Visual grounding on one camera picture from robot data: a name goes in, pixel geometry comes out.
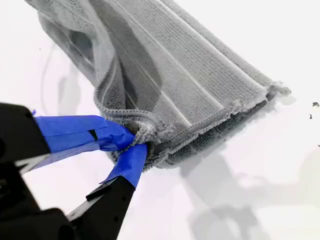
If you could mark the grey white-striped square towel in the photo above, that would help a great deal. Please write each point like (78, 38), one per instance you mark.
(175, 75)

